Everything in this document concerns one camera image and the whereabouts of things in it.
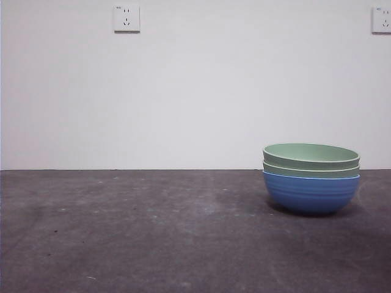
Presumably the blue ribbed bowl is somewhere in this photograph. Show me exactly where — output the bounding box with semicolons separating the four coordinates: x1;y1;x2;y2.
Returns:
262;170;361;214

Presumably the white wall socket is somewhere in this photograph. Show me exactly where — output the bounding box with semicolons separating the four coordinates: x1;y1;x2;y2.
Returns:
371;6;391;35
114;4;141;34

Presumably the green ribbed bowl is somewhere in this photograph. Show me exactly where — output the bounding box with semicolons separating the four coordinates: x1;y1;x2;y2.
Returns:
262;160;361;179
262;143;362;168

